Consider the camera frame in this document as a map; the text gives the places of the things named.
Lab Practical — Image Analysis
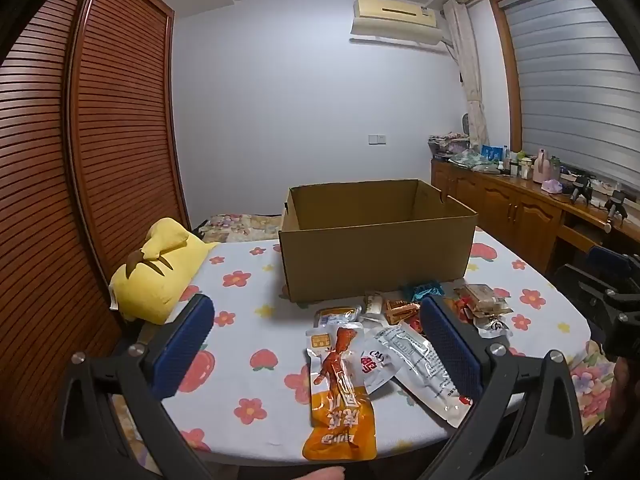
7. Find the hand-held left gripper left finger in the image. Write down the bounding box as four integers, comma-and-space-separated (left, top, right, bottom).
52, 294, 216, 480

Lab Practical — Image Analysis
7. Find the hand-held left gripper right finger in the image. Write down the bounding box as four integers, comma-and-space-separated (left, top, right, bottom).
419, 294, 586, 480

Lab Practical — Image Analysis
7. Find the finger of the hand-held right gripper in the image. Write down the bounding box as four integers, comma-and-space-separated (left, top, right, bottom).
552, 264, 608, 313
586, 246, 640, 291

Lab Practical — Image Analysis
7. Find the long silver snack packet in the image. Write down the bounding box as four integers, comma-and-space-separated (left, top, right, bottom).
372, 324, 473, 428

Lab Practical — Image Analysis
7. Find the clear cracker packet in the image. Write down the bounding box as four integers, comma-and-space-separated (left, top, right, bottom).
454, 283, 512, 318

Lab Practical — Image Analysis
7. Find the orange chicken foot packet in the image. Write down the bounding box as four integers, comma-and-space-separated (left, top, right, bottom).
301, 323, 378, 461

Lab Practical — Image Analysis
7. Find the cardboard box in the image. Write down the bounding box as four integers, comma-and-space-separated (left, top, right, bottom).
279, 179, 478, 306

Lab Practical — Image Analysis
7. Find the person's left hand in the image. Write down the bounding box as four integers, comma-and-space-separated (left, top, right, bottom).
289, 466, 347, 480

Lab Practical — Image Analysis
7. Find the red snack packet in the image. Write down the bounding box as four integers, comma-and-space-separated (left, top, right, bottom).
442, 296, 475, 322

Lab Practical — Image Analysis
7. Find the small silver snack packet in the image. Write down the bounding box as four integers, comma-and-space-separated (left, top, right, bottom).
472, 314, 514, 339

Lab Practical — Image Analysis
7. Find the black tripod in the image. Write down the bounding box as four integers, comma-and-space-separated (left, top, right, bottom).
562, 175, 597, 206
604, 190, 632, 233

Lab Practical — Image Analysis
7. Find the orange-brown candy packet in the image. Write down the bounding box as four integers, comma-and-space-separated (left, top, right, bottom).
384, 298, 422, 324

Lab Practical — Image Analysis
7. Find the teal snack packet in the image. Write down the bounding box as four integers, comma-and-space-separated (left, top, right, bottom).
404, 281, 444, 302

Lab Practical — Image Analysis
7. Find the white flower print sheet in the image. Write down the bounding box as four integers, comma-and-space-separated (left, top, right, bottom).
112, 227, 593, 466

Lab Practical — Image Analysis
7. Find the yellow plush toy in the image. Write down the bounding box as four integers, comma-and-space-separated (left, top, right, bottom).
109, 217, 221, 325

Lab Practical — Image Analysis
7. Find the white packet with red print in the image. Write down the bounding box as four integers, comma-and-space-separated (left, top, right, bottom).
357, 334, 401, 395

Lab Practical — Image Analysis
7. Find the small beige snack packet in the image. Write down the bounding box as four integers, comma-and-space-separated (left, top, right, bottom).
363, 291, 385, 319

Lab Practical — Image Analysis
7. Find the pink bottle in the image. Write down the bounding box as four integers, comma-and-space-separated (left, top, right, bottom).
532, 149, 553, 184

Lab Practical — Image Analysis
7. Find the wooden cabinet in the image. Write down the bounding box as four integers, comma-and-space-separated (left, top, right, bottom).
431, 157, 640, 281

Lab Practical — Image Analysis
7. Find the silver packet with orange label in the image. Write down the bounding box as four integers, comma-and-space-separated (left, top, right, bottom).
314, 306, 364, 330

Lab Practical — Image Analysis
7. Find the cluster of small bottles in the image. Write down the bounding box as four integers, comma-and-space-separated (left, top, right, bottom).
502, 145, 535, 181

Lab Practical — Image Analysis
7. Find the green patterned cloth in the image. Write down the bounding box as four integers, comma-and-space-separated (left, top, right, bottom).
450, 149, 501, 174

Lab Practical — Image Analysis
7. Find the grey window blind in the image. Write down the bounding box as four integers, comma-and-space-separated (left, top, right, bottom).
500, 0, 640, 187

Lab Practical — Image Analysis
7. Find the pile of folded cloths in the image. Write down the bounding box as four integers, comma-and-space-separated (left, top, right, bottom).
427, 130, 473, 162

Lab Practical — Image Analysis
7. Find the wooden slatted wardrobe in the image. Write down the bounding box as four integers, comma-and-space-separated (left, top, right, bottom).
0, 0, 191, 461

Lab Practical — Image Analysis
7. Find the patterned curtain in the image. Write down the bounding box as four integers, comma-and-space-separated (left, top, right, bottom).
442, 0, 490, 150

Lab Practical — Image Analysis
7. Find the wooden window frame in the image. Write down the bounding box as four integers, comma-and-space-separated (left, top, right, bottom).
489, 0, 640, 196

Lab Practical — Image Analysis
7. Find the wall air conditioner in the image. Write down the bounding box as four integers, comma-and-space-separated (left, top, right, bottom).
349, 0, 448, 52

